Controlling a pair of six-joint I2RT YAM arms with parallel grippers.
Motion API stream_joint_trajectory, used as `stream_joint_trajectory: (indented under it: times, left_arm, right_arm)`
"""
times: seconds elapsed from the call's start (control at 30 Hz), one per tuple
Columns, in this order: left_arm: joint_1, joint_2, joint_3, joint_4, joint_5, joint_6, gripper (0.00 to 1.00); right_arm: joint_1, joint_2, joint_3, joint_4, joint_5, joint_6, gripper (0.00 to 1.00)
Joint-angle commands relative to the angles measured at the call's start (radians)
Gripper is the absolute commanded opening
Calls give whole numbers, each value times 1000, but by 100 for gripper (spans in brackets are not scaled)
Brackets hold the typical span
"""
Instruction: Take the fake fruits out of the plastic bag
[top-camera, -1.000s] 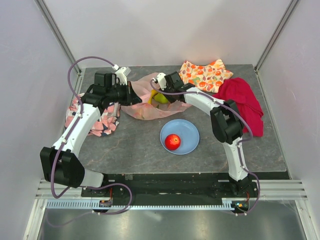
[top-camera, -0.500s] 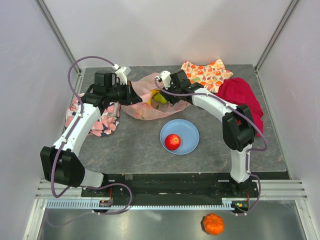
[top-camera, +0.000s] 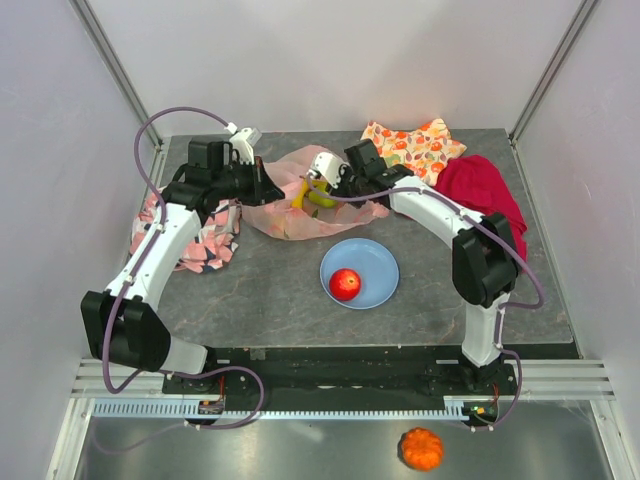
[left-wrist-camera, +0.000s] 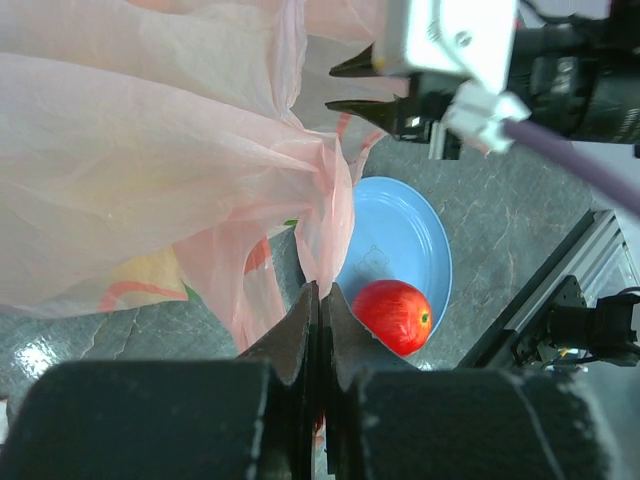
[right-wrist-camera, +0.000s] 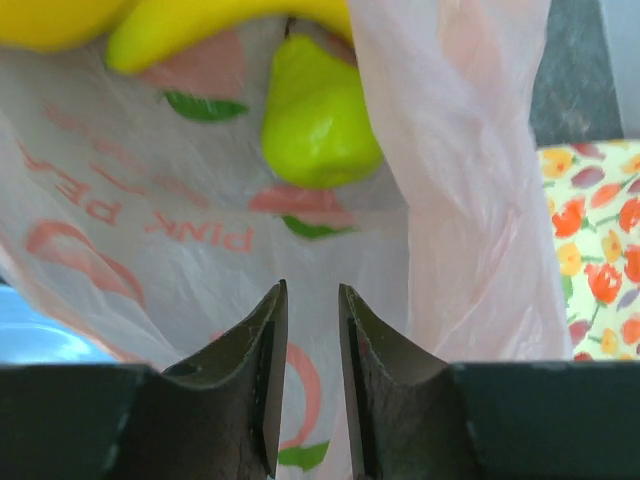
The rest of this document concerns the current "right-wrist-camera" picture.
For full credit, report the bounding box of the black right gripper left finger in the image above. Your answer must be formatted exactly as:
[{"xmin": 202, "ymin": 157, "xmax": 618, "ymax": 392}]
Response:
[{"xmin": 114, "ymin": 281, "xmax": 288, "ymax": 479}]

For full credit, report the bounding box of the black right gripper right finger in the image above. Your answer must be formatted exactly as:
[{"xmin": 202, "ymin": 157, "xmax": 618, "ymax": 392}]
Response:
[{"xmin": 338, "ymin": 284, "xmax": 480, "ymax": 479}]

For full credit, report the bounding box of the pink translucent plastic bag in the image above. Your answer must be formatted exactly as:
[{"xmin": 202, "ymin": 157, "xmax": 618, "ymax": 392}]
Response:
[{"xmin": 1, "ymin": 1, "xmax": 570, "ymax": 479}]

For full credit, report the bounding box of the green fake pear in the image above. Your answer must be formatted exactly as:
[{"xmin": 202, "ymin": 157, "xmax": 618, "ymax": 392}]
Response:
[{"xmin": 261, "ymin": 34, "xmax": 383, "ymax": 189}]

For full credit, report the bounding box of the yellow fake banana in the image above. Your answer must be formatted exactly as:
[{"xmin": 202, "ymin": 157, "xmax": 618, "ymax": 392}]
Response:
[{"xmin": 1, "ymin": 0, "xmax": 352, "ymax": 74}]

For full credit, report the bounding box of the blue plate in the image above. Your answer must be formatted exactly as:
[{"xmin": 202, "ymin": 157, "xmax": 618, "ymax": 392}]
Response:
[{"xmin": 0, "ymin": 284, "xmax": 117, "ymax": 365}]

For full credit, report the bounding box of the yellow floral cloth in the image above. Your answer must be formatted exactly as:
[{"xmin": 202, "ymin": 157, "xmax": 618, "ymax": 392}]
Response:
[{"xmin": 538, "ymin": 140, "xmax": 639, "ymax": 361}]

